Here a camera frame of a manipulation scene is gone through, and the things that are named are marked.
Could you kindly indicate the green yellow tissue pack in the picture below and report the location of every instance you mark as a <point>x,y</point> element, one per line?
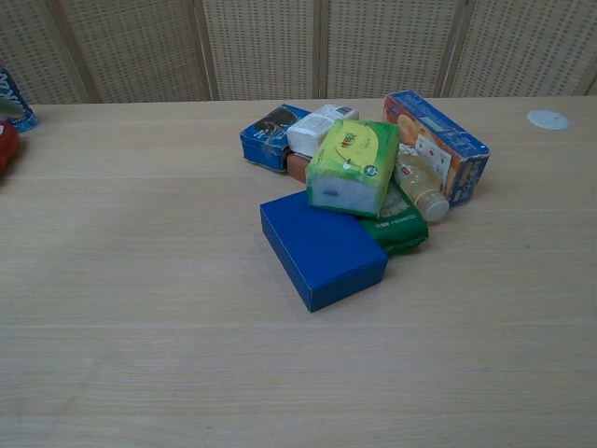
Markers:
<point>354,158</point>

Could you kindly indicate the white packet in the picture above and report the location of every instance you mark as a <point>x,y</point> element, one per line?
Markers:
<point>310,128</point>

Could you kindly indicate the plain blue cardboard box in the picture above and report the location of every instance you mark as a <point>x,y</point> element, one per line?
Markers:
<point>322,252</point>

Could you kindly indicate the red brown box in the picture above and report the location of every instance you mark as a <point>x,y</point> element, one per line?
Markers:
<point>297,165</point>

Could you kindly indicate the dark blue cookie box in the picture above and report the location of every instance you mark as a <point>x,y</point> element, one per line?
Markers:
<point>266,137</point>

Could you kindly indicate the green snack bag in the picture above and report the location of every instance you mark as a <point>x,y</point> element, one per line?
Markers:
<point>398,221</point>

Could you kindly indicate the yellow drink bottle white cap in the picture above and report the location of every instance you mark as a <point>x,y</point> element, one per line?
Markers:
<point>422,184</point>

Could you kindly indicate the blue orange cookie box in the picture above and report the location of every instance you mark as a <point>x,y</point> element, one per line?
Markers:
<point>443,140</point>

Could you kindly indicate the woven folding screen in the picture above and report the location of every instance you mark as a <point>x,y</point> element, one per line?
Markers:
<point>298,46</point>

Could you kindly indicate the white round table grommet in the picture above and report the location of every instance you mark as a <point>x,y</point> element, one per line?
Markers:
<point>548,119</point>

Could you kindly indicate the red snack package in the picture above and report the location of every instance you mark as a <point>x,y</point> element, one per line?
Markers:
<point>7,147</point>

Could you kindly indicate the blue white package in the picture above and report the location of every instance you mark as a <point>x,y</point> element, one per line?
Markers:
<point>16,105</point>

